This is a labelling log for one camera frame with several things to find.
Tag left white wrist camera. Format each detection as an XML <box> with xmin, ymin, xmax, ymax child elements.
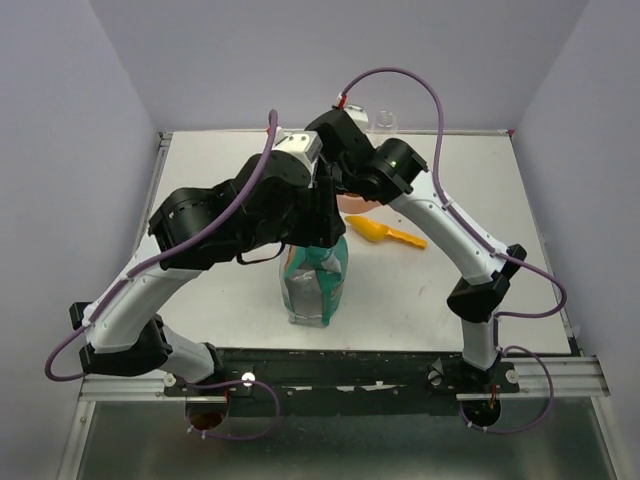
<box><xmin>273</xmin><ymin>127</ymin><xmax>323</xmax><ymax>174</ymax></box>

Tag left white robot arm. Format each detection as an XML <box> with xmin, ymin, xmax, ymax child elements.
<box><xmin>73</xmin><ymin>149</ymin><xmax>345</xmax><ymax>395</ymax></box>

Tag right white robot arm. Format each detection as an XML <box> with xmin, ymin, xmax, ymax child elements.
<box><xmin>307</xmin><ymin>108</ymin><xmax>526</xmax><ymax>392</ymax></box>

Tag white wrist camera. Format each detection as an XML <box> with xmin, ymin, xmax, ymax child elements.
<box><xmin>334</xmin><ymin>93</ymin><xmax>369</xmax><ymax>132</ymax></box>
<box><xmin>273</xmin><ymin>127</ymin><xmax>323</xmax><ymax>174</ymax></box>

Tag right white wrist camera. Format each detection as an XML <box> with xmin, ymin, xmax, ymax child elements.
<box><xmin>334</xmin><ymin>93</ymin><xmax>369</xmax><ymax>132</ymax></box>

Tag pink double pet bowl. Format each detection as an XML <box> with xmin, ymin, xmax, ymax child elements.
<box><xmin>337</xmin><ymin>195</ymin><xmax>381</xmax><ymax>215</ymax></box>

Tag teal dog food bag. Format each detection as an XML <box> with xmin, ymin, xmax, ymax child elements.
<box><xmin>279</xmin><ymin>236</ymin><xmax>349</xmax><ymax>328</ymax></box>

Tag yellow plastic scoop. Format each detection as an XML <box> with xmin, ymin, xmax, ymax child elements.
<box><xmin>345</xmin><ymin>215</ymin><xmax>428</xmax><ymax>250</ymax></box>

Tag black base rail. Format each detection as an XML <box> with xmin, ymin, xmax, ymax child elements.
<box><xmin>164</xmin><ymin>348</ymin><xmax>519</xmax><ymax>417</ymax></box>

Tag clear water bottle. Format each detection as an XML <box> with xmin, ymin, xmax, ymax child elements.
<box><xmin>370</xmin><ymin>110</ymin><xmax>398</xmax><ymax>135</ymax></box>

